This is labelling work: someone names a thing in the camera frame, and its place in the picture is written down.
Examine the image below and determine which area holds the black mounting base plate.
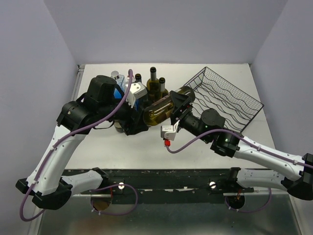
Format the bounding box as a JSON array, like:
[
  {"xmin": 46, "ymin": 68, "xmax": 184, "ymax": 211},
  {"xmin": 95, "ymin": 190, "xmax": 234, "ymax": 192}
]
[{"xmin": 58, "ymin": 168, "xmax": 260, "ymax": 205}]

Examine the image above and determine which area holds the tall blue glass bottle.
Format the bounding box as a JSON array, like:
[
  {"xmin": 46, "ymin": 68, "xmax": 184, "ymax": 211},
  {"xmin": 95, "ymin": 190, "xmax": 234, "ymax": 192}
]
[{"xmin": 111, "ymin": 70, "xmax": 126, "ymax": 98}]

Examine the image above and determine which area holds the green wine bottle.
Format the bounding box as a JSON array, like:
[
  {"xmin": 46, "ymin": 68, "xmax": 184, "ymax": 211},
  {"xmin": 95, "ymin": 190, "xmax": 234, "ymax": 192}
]
[
  {"xmin": 143, "ymin": 86, "xmax": 195, "ymax": 126},
  {"xmin": 114, "ymin": 120, "xmax": 124, "ymax": 133},
  {"xmin": 155, "ymin": 77, "xmax": 169, "ymax": 101}
]

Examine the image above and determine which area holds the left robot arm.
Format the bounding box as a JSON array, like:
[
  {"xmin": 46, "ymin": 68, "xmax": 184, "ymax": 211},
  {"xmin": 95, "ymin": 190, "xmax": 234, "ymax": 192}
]
[{"xmin": 16, "ymin": 73, "xmax": 149, "ymax": 212}]

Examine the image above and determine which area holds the black wire wine rack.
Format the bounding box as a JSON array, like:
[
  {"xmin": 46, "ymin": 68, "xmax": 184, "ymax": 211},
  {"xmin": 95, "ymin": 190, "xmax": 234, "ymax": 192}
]
[{"xmin": 185, "ymin": 67, "xmax": 264, "ymax": 133}]

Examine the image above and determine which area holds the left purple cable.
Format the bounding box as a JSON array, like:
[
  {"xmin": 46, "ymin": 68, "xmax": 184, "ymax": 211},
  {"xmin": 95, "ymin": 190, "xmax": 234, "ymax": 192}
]
[{"xmin": 20, "ymin": 69, "xmax": 134, "ymax": 222}]

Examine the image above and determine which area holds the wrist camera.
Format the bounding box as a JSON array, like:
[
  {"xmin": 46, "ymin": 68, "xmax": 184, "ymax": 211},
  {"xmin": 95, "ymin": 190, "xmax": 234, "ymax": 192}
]
[
  {"xmin": 160, "ymin": 122, "xmax": 179, "ymax": 147},
  {"xmin": 126, "ymin": 82, "xmax": 147, "ymax": 108}
]

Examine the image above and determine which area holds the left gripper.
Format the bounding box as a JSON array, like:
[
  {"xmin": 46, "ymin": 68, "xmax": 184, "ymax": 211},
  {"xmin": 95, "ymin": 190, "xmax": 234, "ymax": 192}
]
[{"xmin": 99, "ymin": 92, "xmax": 150, "ymax": 135}]

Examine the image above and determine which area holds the purple cable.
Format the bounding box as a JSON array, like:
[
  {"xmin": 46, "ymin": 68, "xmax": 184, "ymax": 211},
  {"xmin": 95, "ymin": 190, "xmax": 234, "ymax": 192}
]
[
  {"xmin": 20, "ymin": 69, "xmax": 134, "ymax": 222},
  {"xmin": 166, "ymin": 129, "xmax": 313, "ymax": 169}
]

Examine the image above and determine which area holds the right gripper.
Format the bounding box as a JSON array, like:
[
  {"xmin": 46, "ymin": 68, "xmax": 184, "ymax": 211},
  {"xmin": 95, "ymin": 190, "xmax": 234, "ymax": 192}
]
[{"xmin": 168, "ymin": 90, "xmax": 210, "ymax": 143}]

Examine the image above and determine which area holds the rear tall green bottle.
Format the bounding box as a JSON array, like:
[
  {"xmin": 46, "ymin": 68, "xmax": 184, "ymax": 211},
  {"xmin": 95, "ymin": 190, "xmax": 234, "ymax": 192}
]
[{"xmin": 146, "ymin": 67, "xmax": 159, "ymax": 102}]

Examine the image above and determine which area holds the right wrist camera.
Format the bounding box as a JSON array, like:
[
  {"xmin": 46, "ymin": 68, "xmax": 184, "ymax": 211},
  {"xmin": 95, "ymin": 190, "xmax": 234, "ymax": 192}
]
[{"xmin": 160, "ymin": 122, "xmax": 179, "ymax": 147}]

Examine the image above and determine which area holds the dark green bottle left rear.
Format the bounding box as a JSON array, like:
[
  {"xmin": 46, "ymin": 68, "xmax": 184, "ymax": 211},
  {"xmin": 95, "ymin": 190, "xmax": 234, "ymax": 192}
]
[{"xmin": 134, "ymin": 73, "xmax": 142, "ymax": 83}]

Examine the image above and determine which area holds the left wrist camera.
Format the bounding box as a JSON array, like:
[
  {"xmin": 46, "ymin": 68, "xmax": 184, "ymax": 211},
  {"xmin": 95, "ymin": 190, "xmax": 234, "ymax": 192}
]
[{"xmin": 126, "ymin": 82, "xmax": 147, "ymax": 108}]

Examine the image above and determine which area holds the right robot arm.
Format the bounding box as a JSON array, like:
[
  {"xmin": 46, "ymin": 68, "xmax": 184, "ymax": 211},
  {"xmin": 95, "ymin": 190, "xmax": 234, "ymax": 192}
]
[{"xmin": 164, "ymin": 91, "xmax": 313, "ymax": 201}]

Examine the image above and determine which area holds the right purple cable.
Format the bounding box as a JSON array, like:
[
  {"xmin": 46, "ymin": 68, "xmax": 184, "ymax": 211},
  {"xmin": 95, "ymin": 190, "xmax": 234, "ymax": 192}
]
[{"xmin": 166, "ymin": 129, "xmax": 313, "ymax": 169}]

